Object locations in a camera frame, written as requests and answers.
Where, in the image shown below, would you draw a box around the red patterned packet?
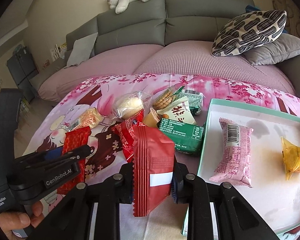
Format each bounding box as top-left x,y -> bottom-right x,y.
56,126 -> 92,196

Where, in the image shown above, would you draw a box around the dark red striped packet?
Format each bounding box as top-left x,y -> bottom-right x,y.
133,126 -> 174,217

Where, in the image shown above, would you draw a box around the orange cream snack packet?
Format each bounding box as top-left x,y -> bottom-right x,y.
69,107 -> 104,131

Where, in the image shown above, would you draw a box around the dark green snack packet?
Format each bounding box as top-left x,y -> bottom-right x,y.
159,118 -> 204,155

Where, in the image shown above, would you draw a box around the red crinkled candy packet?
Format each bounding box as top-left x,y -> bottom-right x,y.
112,109 -> 145,163

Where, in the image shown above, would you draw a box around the pink snack packet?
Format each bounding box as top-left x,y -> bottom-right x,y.
209,118 -> 254,187

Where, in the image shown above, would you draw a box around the orange jelly cup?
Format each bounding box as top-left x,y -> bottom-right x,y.
142,107 -> 161,128

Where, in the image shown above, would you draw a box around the white nut snack packet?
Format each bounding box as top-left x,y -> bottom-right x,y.
157,96 -> 196,125

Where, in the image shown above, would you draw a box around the clear bag round bun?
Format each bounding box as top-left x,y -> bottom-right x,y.
111,90 -> 152,120

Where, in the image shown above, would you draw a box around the light green white packet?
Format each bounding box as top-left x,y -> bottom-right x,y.
178,89 -> 204,115

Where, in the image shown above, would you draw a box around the clear pack round crackers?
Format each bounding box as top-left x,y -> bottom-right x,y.
152,86 -> 184,111

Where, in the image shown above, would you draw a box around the yellow soft bread packet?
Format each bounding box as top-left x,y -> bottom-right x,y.
281,137 -> 300,180

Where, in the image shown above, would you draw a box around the person left hand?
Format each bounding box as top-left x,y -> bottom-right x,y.
0,201 -> 44,239

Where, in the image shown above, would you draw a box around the cartoon girl pink cloth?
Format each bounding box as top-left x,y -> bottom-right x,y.
26,74 -> 300,184

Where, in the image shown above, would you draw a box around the teal white box lid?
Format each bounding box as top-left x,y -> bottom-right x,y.
181,98 -> 300,238

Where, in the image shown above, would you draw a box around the dark cabinet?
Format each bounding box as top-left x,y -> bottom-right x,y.
7,46 -> 38,102

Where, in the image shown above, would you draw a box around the light grey cushion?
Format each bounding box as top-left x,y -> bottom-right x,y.
65,33 -> 98,68

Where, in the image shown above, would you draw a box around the pink sofa cover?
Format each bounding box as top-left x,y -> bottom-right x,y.
31,41 -> 295,102

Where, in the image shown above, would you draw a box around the grey sofa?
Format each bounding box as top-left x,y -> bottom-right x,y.
29,0 -> 300,95

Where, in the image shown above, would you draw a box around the black white patterned pillow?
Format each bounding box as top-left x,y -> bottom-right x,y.
212,10 -> 287,56

